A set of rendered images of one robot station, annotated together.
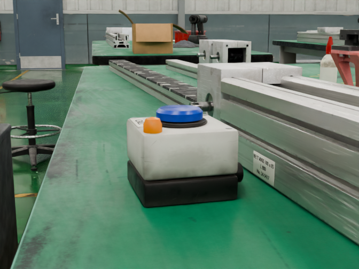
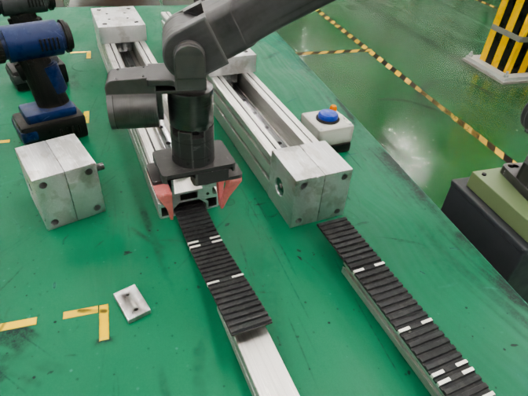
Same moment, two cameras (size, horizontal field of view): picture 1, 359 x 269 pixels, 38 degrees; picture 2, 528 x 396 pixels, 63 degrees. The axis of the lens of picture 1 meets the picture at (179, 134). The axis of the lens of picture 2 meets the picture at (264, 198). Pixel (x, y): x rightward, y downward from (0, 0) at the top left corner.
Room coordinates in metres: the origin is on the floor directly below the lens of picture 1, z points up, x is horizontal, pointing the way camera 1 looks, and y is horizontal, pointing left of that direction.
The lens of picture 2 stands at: (1.19, -0.26, 1.25)
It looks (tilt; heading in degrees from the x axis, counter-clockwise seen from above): 39 degrees down; 169
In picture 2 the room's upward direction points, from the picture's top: 4 degrees clockwise
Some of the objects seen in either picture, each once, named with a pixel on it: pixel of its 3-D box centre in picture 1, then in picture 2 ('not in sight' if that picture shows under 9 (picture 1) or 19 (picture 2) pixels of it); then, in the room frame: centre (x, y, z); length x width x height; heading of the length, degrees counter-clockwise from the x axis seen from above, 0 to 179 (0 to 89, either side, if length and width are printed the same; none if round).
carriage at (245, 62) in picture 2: not in sight; (221, 58); (0.20, -0.20, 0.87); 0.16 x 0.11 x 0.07; 15
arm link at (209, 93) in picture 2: not in sight; (185, 104); (0.68, -0.27, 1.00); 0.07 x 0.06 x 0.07; 92
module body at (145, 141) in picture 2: not in sight; (140, 87); (0.25, -0.38, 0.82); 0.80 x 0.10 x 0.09; 15
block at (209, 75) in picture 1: (237, 104); (314, 181); (0.63, -0.07, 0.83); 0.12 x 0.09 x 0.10; 105
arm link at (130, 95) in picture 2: not in sight; (155, 82); (0.69, -0.31, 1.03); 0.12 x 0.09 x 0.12; 92
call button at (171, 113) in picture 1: (179, 118); (328, 117); (0.44, 0.00, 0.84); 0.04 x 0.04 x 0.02
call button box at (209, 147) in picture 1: (188, 154); (321, 131); (0.44, -0.01, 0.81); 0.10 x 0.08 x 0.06; 105
